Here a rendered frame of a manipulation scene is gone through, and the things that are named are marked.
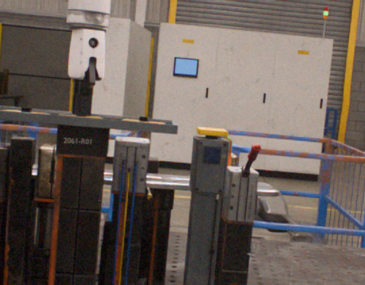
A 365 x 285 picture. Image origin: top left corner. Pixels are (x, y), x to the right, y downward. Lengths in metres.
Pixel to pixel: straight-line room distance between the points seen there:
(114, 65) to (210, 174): 8.20
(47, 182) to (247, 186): 0.45
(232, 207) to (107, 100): 8.05
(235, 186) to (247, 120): 8.02
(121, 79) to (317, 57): 2.73
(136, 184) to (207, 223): 0.22
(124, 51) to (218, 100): 1.45
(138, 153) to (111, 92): 8.03
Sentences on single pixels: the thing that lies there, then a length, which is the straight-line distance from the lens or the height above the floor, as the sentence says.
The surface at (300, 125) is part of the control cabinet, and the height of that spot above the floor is 0.76.
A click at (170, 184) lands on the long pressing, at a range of 1.67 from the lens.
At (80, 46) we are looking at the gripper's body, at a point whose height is 1.30.
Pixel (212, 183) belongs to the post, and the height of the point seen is 1.05.
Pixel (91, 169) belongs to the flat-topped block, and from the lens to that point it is 1.39.
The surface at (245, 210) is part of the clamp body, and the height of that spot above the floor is 0.97.
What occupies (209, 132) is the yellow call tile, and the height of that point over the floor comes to 1.15.
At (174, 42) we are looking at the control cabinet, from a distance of 9.54.
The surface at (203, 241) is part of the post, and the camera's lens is 1.43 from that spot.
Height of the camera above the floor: 1.26
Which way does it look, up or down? 5 degrees down
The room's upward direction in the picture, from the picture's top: 5 degrees clockwise
